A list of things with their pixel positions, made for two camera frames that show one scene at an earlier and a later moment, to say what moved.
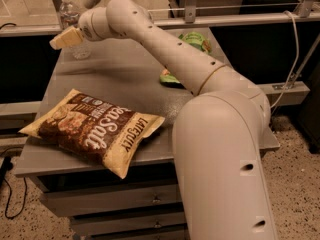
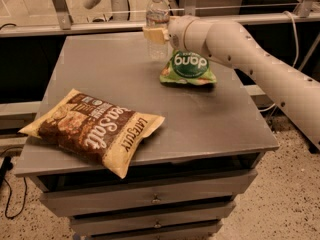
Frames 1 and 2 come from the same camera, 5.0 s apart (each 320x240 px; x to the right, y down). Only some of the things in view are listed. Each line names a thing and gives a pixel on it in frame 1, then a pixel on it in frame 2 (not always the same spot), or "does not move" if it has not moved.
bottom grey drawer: (177, 234) does not move
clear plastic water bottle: (69, 17) → (157, 17)
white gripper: (86, 29) → (176, 33)
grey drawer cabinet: (99, 205) does not move
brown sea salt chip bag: (107, 135) does not move
